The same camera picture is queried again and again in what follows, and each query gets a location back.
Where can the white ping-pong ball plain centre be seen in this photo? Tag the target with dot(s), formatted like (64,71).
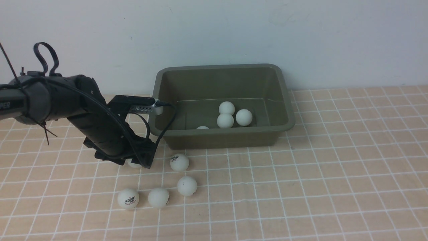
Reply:
(186,186)

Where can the orange checkered tablecloth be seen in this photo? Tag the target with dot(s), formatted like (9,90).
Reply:
(353,168)

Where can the white ping-pong ball logo top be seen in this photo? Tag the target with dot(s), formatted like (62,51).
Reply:
(179,162)

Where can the white ping-pong ball red logo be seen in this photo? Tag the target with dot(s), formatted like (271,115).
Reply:
(128,198)

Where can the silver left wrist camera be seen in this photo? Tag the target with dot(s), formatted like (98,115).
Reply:
(123,105)

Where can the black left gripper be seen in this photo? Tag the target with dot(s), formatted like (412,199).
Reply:
(113,138)

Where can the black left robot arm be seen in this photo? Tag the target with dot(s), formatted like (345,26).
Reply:
(37,97)

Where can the olive green plastic bin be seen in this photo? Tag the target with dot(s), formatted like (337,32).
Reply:
(195,94)

